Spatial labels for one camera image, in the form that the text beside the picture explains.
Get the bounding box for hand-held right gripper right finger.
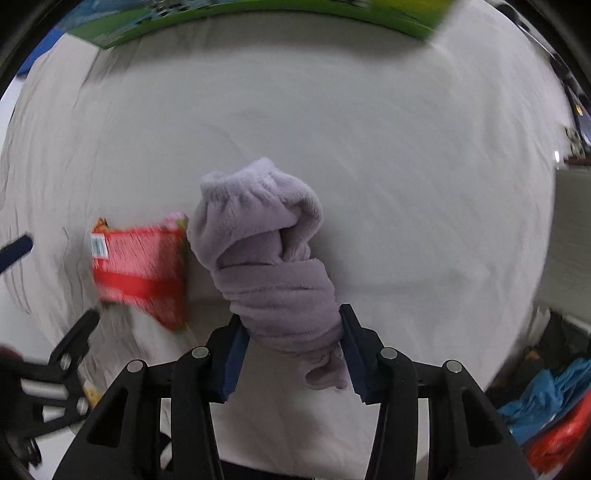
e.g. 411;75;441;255
338;304;536;480

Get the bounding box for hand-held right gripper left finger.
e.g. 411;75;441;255
52;316;252;480

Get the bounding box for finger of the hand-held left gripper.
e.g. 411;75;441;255
18;308;101;416
0;234;35;277

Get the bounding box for red snack packet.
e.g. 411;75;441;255
90;212;190;333

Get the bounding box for lilac fleece cloth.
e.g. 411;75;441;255
187;157;349;392

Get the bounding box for blue cloth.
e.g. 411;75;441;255
496;356;591;446

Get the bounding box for white bed sheet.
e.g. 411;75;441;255
0;0;578;467

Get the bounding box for red plastic bag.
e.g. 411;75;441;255
526;401;591;476

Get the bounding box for green printed box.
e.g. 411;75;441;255
60;0;455;51

